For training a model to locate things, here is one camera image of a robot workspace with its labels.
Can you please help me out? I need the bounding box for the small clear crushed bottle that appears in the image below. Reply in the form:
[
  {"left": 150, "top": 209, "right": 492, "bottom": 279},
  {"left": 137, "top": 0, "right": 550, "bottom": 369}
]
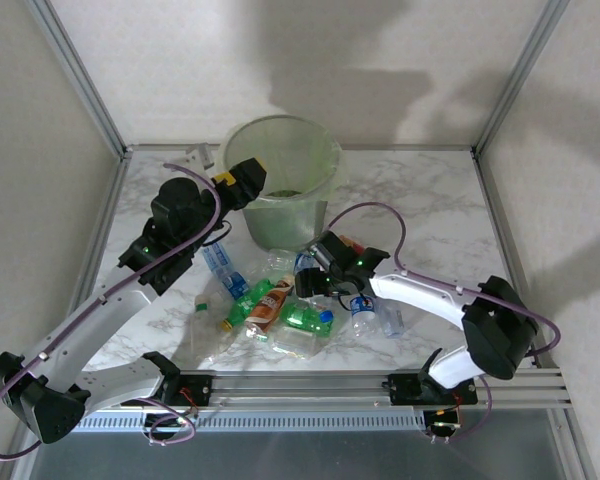
[{"left": 377, "top": 299, "right": 407, "bottom": 340}]

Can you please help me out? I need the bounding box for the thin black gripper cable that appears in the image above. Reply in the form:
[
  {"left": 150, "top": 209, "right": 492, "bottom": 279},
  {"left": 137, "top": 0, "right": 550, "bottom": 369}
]
[
  {"left": 329, "top": 279, "right": 376, "bottom": 314},
  {"left": 199, "top": 222, "right": 233, "bottom": 247}
]

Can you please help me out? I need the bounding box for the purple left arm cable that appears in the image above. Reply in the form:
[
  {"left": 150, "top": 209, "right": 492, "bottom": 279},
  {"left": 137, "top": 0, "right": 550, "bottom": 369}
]
[{"left": 0, "top": 162, "right": 226, "bottom": 461}]

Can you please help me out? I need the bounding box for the aluminium frame post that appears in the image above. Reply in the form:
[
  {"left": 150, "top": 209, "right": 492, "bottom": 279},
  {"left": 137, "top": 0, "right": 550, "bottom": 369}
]
[
  {"left": 549, "top": 407, "right": 599, "bottom": 480},
  {"left": 472, "top": 0, "right": 574, "bottom": 159},
  {"left": 23, "top": 0, "right": 134, "bottom": 159}
]

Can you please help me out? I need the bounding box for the large clear bottle green label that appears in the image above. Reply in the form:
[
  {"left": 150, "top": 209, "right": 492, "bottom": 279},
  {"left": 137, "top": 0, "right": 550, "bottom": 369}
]
[{"left": 267, "top": 327, "right": 327, "bottom": 360}]

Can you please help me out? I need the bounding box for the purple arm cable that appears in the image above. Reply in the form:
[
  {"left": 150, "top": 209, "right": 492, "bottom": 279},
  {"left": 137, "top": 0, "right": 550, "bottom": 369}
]
[
  {"left": 0, "top": 162, "right": 226, "bottom": 461},
  {"left": 325, "top": 201, "right": 564, "bottom": 445}
]

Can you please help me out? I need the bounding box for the clear Pepsi bottle blue cap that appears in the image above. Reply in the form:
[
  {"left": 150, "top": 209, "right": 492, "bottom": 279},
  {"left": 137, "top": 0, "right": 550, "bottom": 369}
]
[{"left": 348, "top": 293, "right": 382, "bottom": 337}]

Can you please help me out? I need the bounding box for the crushed bottle dark blue label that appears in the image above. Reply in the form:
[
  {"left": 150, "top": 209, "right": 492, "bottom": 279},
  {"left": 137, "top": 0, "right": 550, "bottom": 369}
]
[{"left": 222, "top": 272, "right": 251, "bottom": 303}]

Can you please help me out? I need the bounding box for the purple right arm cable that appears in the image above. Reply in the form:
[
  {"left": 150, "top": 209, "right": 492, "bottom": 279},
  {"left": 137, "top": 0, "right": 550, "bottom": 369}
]
[{"left": 325, "top": 201, "right": 564, "bottom": 445}]

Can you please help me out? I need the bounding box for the slotted aluminium mounting rail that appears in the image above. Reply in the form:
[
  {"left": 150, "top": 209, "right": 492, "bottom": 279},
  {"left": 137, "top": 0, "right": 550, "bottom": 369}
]
[{"left": 79, "top": 368, "right": 574, "bottom": 412}]

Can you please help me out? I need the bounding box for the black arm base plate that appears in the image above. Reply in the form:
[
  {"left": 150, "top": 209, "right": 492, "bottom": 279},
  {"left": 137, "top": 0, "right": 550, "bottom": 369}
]
[
  {"left": 387, "top": 372, "right": 479, "bottom": 406},
  {"left": 162, "top": 372, "right": 215, "bottom": 407}
]

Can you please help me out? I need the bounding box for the grey slotted cable duct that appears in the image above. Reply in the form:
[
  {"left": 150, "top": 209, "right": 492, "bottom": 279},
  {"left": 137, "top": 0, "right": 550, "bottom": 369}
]
[{"left": 74, "top": 410, "right": 429, "bottom": 433}]

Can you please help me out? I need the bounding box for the aluminium frame side bar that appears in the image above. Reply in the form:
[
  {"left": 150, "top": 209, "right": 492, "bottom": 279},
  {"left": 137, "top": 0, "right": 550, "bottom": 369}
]
[
  {"left": 59, "top": 149, "right": 134, "bottom": 351},
  {"left": 472, "top": 149, "right": 551, "bottom": 371}
]

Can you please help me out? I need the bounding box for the clear bottle light blue label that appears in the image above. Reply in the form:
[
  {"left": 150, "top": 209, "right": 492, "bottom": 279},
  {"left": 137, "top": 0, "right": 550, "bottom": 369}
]
[{"left": 202, "top": 242, "right": 234, "bottom": 284}]

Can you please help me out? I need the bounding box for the translucent green bin liner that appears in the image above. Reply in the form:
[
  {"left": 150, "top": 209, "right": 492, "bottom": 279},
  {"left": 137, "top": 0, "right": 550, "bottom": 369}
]
[{"left": 217, "top": 114, "right": 350, "bottom": 211}]

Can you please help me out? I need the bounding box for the clear bottle white cap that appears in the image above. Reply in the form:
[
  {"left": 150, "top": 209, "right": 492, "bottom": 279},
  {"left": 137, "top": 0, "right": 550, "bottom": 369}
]
[{"left": 192, "top": 293, "right": 226, "bottom": 364}]

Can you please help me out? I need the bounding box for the translucent green waste bin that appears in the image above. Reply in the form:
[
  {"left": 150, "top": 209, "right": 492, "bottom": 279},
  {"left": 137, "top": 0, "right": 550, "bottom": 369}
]
[{"left": 219, "top": 115, "right": 344, "bottom": 253}]

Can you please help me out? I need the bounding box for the aluminium frame cross bar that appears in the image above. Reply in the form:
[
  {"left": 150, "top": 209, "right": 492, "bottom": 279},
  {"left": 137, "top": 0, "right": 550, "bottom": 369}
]
[{"left": 124, "top": 143, "right": 479, "bottom": 153}]

